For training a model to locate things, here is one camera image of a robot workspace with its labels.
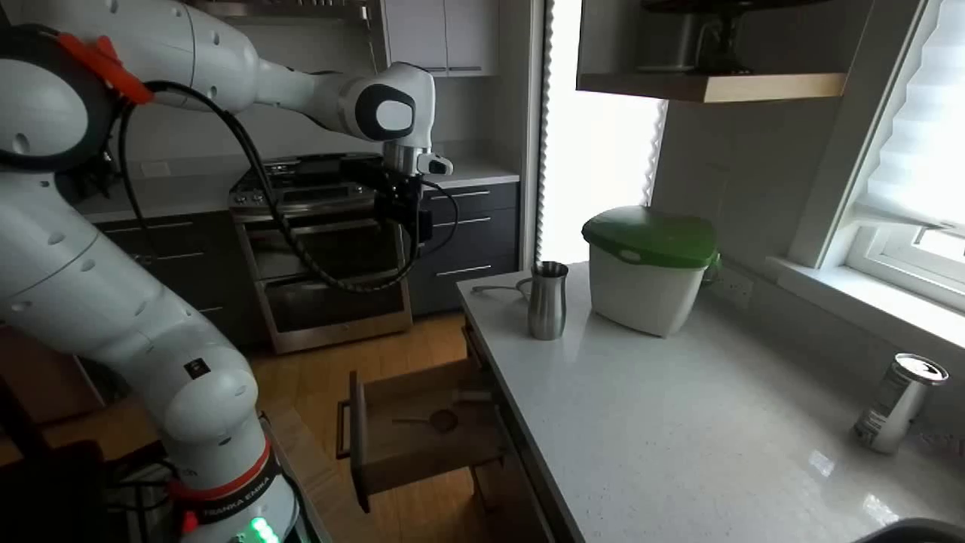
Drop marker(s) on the steel cocktail mixer cup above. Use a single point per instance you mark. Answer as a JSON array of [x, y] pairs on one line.
[[547, 304]]

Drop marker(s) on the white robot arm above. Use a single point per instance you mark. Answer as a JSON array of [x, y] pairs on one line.
[[69, 73]]

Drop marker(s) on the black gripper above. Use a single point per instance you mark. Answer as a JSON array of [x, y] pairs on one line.
[[399, 199]]

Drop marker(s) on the dark lower cabinet drawers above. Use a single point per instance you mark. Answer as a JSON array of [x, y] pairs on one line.
[[475, 229]]

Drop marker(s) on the white upper cabinet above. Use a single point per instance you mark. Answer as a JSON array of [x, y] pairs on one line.
[[446, 38]]

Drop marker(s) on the silver can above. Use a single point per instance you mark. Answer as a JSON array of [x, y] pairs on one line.
[[901, 398]]

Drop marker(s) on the window blind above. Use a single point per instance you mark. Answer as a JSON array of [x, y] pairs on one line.
[[918, 162]]

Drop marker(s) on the open wooden drawer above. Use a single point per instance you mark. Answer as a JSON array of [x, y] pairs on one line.
[[414, 426]]

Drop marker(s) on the white bin green lid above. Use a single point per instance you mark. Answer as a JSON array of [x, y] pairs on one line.
[[648, 266]]

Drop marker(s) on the stainless steel oven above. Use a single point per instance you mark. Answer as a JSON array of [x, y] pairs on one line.
[[334, 214]]

